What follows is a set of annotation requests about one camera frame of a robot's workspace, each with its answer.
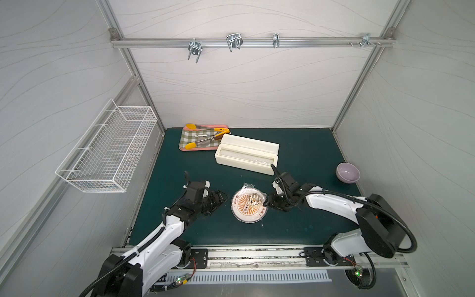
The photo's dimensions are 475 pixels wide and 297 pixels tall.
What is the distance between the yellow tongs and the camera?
3.60 ft

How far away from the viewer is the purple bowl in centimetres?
95

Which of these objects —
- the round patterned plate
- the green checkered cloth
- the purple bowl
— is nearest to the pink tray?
the green checkered cloth

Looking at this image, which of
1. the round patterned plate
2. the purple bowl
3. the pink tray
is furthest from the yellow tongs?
the purple bowl

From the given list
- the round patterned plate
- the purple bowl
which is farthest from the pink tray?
the purple bowl

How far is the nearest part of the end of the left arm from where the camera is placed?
618 millimetres

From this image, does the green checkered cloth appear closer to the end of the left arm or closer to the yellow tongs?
the yellow tongs

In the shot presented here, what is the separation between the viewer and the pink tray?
1.10m
